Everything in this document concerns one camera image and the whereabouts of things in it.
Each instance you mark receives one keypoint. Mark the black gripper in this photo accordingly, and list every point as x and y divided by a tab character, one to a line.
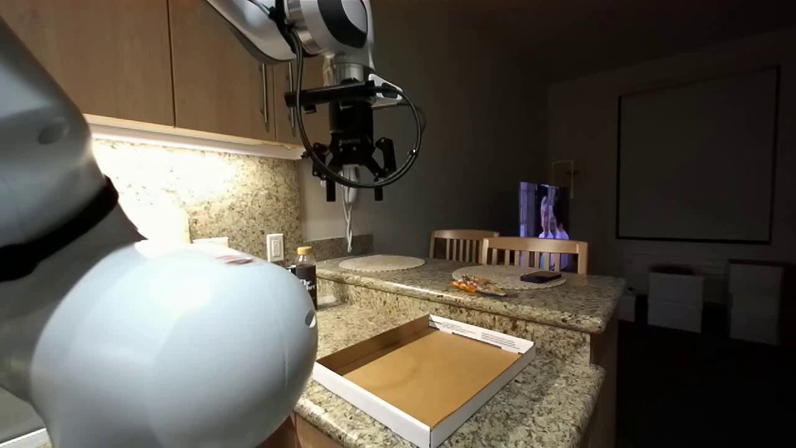
352	129

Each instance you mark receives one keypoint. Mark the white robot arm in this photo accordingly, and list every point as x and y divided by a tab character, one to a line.
127	343

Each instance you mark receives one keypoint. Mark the shallow cardboard box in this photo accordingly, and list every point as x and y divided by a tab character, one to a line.
429	375

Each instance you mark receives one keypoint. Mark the far round woven placemat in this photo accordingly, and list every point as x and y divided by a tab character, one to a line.
382	261

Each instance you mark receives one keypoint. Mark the dark sauce bottle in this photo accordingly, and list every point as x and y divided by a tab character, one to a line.
305	266

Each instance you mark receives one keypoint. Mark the wooden chair far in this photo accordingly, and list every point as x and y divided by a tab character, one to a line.
459	244

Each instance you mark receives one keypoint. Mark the wooden chair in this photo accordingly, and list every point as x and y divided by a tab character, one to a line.
552	255
459	244

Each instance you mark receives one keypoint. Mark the wooden chair near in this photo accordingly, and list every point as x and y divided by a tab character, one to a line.
552	255

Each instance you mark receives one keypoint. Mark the purple lit decoration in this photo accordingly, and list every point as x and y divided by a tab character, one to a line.
544	210

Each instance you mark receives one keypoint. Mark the wooden upper cabinets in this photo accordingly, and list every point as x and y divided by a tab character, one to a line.
157	67

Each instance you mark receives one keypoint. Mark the black phone on placemat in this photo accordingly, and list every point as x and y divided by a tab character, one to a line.
540	276

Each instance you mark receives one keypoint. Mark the white cube stool left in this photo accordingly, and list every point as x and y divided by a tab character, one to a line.
675	298

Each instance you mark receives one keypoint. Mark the white cube stool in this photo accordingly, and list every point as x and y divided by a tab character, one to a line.
675	298
755	293

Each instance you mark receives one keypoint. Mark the white cube stool right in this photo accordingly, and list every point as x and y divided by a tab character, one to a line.
755	293

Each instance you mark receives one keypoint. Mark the white wall outlet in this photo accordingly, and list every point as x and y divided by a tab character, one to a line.
274	247

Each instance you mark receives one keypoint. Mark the wall projection screen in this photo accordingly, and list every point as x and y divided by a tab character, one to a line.
698	159

